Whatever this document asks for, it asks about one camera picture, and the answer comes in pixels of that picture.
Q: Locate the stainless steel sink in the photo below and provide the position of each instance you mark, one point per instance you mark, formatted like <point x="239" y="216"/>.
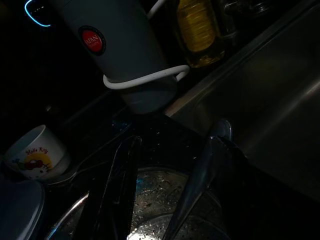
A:
<point x="270" y="95"/>

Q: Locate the deep perforated steel bowl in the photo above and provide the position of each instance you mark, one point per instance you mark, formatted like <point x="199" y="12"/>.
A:
<point x="157" y="195"/>

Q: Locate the white cartoon print cup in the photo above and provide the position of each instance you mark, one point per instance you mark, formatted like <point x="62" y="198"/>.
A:
<point x="32" y="155"/>

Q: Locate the yellow cooking oil bottle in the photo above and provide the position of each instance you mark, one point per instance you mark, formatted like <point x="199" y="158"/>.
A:
<point x="200" y="32"/>

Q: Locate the grey flask with red logo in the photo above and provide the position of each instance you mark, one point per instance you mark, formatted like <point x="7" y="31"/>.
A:
<point x="120" y="62"/>

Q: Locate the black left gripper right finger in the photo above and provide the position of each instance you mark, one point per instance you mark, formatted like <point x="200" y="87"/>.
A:
<point x="232" y="200"/>

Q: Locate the white tiered plastic rack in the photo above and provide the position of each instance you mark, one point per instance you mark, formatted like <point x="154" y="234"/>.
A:
<point x="17" y="210"/>

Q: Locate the steel faucet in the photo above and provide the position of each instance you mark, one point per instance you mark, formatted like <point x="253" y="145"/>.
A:
<point x="240" y="15"/>

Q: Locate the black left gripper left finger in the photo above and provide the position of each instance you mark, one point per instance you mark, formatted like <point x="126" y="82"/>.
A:
<point x="120" y="190"/>

